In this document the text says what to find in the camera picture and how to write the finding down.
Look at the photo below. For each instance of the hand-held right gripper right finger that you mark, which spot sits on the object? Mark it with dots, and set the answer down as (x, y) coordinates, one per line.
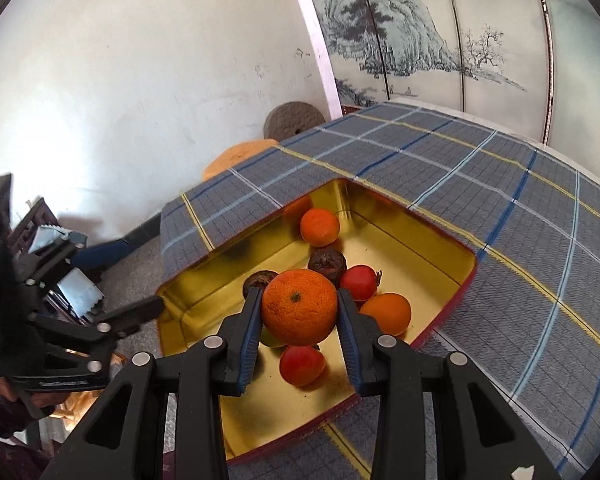
(350, 345)

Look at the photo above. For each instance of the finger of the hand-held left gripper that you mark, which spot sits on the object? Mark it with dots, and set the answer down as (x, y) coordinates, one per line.
(50, 260)
(130, 312)

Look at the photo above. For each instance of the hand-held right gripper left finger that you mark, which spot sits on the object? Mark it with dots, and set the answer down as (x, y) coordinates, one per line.
(247, 340)

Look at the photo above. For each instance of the green round fruit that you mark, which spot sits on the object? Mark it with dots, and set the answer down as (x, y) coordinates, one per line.
(271, 340)

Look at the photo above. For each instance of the large orange tangerine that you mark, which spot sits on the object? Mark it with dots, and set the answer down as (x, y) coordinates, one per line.
(300, 307)

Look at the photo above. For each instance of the gold metal tin box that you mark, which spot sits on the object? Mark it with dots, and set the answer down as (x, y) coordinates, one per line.
(405, 260)

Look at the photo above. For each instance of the dark wooden chair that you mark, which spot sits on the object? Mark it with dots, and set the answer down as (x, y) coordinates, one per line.
(30, 220)

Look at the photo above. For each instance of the pale blue cloth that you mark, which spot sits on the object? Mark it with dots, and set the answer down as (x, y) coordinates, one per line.
(82, 295)

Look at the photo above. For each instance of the dark brown mangosteen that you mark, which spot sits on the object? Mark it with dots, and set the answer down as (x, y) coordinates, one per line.
(327, 262)
(257, 280)

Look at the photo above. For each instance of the red round fruit with stem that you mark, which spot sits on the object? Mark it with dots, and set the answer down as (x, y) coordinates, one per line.
(360, 282)

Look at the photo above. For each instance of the orange round cushion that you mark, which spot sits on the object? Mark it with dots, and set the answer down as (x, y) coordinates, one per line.
(230, 157)

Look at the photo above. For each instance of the grey plaid tablecloth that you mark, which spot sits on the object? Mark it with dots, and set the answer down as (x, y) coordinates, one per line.
(430, 160)

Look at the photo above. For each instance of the round stone millstone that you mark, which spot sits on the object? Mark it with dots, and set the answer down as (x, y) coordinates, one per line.
(292, 120)

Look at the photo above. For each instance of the landscape painting folding screen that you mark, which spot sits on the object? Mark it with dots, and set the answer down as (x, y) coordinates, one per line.
(405, 10)

